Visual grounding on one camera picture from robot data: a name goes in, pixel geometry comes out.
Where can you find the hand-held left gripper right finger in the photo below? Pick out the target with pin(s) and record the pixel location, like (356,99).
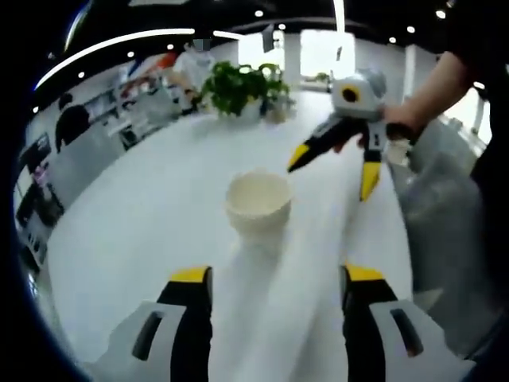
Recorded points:
(360,330)

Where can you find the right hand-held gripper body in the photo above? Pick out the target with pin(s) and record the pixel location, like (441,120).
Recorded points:
(358,99)

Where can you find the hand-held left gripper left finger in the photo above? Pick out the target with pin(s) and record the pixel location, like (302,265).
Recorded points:
(193,330)

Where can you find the person's right hand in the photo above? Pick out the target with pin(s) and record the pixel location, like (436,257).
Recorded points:
(403,119)

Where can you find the small beige jar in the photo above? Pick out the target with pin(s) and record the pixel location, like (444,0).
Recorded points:
(277,113)

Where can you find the straight ceiling light strip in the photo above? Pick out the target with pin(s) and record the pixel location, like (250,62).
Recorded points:
(339,16)

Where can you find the grey chair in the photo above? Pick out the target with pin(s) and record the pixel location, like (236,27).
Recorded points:
(437,223)

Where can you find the green potted plant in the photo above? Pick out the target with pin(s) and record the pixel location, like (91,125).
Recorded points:
(230,87)

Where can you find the ceiling spot lights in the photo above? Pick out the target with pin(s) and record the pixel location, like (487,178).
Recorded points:
(259,13)

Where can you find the short ceiling light strip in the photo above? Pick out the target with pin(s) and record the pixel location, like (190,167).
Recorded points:
(226,33)

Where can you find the grey partition panel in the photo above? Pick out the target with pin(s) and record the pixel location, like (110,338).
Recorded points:
(83,159)

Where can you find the curved ceiling light strip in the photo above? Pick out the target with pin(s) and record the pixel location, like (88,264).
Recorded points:
(119,40)

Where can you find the white wall shelf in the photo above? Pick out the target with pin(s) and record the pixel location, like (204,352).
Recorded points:
(104,107)

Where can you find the dark wall screen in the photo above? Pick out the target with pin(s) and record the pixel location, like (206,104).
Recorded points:
(36,149)

